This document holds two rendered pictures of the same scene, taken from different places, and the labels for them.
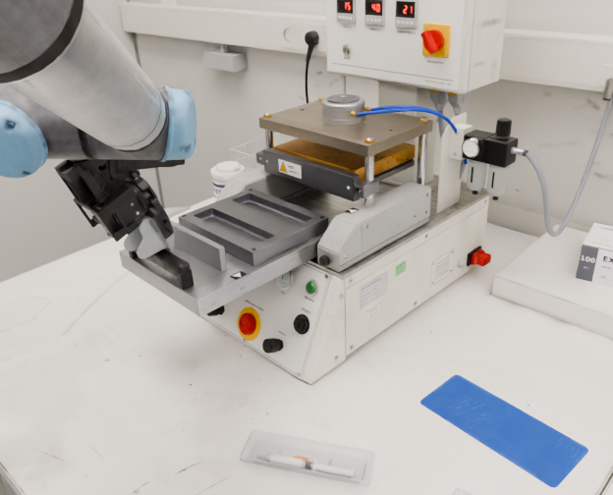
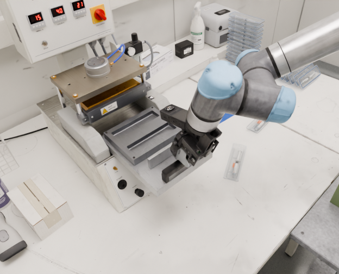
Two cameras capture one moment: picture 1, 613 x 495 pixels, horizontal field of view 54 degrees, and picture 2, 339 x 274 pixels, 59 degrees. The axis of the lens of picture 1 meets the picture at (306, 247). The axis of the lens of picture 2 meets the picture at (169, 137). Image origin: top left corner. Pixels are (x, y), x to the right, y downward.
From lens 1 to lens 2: 1.13 m
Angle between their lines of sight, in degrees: 68
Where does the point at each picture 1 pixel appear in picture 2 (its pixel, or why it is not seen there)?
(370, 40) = (59, 30)
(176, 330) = (138, 219)
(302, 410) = (206, 165)
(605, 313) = (170, 79)
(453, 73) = (110, 25)
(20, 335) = not seen: outside the picture
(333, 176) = (135, 91)
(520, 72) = not seen: hidden behind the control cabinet
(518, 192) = not seen: hidden behind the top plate
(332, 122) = (106, 73)
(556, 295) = (156, 86)
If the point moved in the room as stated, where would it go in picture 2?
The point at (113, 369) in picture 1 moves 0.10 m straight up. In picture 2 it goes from (170, 246) to (168, 229)
